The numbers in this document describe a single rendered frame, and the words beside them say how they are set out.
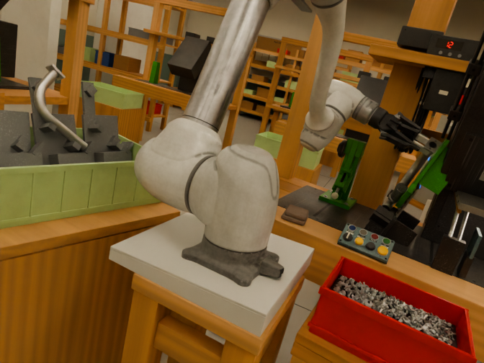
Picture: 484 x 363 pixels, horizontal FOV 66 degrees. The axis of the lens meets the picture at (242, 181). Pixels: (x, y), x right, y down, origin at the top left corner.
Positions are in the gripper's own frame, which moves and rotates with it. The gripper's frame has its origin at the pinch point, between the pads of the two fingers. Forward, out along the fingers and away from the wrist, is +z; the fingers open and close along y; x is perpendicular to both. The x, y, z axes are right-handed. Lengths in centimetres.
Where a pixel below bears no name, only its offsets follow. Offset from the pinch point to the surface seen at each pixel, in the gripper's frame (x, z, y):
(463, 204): -17.8, 17.1, -25.4
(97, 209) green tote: -2, -68, -89
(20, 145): -16, -95, -91
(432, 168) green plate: -5.7, 6.3, -11.0
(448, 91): -3.3, -4.1, 23.6
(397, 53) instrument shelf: -6.9, -26.9, 25.1
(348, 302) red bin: -28, 7, -69
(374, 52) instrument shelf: -4.6, -35.0, 22.6
